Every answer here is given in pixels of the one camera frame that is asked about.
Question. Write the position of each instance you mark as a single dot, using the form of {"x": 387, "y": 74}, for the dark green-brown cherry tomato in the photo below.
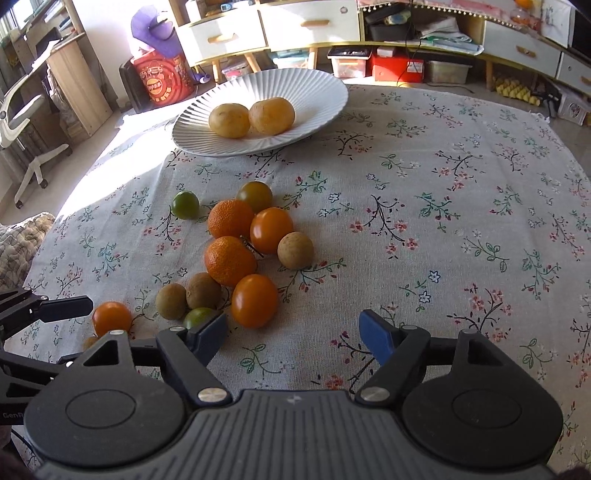
{"x": 255, "y": 196}

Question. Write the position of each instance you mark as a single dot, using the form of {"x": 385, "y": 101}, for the white cabinet drawer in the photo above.
{"x": 575, "y": 71}
{"x": 503, "y": 39}
{"x": 198, "y": 39}
{"x": 286, "y": 25}

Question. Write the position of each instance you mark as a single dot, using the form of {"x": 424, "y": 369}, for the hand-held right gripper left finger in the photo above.
{"x": 210, "y": 330}

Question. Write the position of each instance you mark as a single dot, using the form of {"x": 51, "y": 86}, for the brown kiwi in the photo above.
{"x": 295, "y": 250}

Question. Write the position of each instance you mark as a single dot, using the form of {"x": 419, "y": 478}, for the wooden desk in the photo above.
{"x": 74, "y": 74}

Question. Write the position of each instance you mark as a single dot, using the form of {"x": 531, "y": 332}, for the pink tasselled cloth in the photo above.
{"x": 438, "y": 8}

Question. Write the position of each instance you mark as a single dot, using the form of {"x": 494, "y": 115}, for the teal lid storage box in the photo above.
{"x": 291, "y": 60}

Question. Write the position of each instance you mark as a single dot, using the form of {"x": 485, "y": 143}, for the white office chair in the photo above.
{"x": 23, "y": 124}

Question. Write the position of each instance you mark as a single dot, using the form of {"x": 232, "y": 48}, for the glass bowl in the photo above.
{"x": 524, "y": 19}

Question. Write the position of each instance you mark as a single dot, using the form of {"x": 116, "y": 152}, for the stack of papers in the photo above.
{"x": 450, "y": 37}

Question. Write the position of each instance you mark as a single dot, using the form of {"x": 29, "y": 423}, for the mandarin orange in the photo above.
{"x": 231, "y": 219}
{"x": 230, "y": 261}

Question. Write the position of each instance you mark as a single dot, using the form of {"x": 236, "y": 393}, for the wooden cabinet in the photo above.
{"x": 466, "y": 57}

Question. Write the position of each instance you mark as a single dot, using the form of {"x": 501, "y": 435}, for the small black tripod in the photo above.
{"x": 547, "y": 99}

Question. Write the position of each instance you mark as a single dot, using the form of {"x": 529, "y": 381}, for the white printed box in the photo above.
{"x": 575, "y": 110}

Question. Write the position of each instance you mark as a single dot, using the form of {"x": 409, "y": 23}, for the orange cherry tomato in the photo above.
{"x": 271, "y": 230}
{"x": 255, "y": 300}
{"x": 111, "y": 317}

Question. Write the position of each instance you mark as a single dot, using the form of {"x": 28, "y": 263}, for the large yellow round fruit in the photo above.
{"x": 272, "y": 116}
{"x": 229, "y": 121}

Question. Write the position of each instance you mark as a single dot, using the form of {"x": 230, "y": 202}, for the black container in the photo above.
{"x": 388, "y": 30}

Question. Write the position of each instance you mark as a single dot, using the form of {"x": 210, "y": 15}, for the purple plush toy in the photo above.
{"x": 154, "y": 32}

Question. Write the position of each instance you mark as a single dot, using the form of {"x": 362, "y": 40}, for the small brown longan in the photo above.
{"x": 90, "y": 342}

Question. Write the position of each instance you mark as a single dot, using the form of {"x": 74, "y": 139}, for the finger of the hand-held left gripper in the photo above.
{"x": 27, "y": 369}
{"x": 64, "y": 308}

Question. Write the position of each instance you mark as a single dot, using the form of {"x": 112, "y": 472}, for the grey knit blanket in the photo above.
{"x": 18, "y": 249}

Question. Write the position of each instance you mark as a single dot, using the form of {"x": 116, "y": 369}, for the grey clear storage box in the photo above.
{"x": 445, "y": 71}

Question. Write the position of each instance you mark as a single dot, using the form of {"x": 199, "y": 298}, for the floral tablecloth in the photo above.
{"x": 415, "y": 184}

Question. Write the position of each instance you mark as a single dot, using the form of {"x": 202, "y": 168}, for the white ribbed plate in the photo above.
{"x": 277, "y": 87}

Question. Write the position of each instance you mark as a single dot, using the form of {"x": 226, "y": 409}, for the orange on glass bowl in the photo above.
{"x": 524, "y": 3}

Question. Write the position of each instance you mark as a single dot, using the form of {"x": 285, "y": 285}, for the green cherry tomato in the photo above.
{"x": 186, "y": 205}
{"x": 196, "y": 316}

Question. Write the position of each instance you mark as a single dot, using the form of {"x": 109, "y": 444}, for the red storage box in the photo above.
{"x": 392, "y": 69}

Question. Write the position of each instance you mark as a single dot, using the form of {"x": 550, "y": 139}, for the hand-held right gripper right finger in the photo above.
{"x": 376, "y": 334}

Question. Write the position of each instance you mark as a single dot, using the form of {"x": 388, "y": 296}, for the black lid storage box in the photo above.
{"x": 349, "y": 62}

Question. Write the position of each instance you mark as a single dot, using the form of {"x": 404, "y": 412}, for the row of yellow bumpy objects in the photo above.
{"x": 512, "y": 88}

